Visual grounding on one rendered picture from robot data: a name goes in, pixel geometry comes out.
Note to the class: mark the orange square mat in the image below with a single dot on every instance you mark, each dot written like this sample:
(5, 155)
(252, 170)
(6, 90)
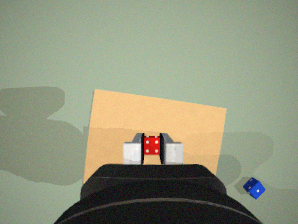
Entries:
(117, 117)

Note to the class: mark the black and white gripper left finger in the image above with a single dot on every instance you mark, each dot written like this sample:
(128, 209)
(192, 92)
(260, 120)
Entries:
(133, 152)

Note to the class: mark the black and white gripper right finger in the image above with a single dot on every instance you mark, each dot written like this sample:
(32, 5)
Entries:
(170, 152)

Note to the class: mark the red die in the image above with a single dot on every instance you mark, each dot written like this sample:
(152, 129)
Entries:
(151, 145)

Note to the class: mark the blue die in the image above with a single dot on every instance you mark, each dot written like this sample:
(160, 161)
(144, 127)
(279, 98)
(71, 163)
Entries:
(254, 188)

